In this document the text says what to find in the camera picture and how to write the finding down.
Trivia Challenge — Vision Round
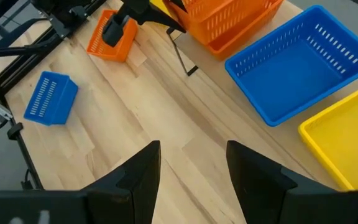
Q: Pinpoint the yellow plastic basket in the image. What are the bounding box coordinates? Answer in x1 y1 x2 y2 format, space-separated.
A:
298 79 358 191

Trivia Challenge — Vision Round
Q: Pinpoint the orange plastic basket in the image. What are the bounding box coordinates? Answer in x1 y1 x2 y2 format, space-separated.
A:
86 9 139 63
206 0 285 61
162 0 272 45

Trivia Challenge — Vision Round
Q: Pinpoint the black aluminium table frame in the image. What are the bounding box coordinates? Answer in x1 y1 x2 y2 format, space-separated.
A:
0 0 108 191

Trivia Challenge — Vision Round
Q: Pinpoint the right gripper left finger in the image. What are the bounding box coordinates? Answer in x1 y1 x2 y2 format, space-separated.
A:
84 139 162 224

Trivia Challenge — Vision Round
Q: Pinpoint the black table clamp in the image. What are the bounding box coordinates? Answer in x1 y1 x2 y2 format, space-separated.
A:
6 122 24 141

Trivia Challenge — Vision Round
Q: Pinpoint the blue plastic basket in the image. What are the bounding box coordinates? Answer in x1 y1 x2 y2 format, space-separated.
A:
23 70 80 126
224 4 358 128

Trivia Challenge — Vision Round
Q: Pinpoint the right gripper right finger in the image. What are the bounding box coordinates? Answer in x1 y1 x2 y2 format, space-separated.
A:
225 139 358 224

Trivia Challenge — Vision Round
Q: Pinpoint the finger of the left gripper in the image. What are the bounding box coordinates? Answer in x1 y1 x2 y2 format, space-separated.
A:
140 7 186 34
170 0 188 12

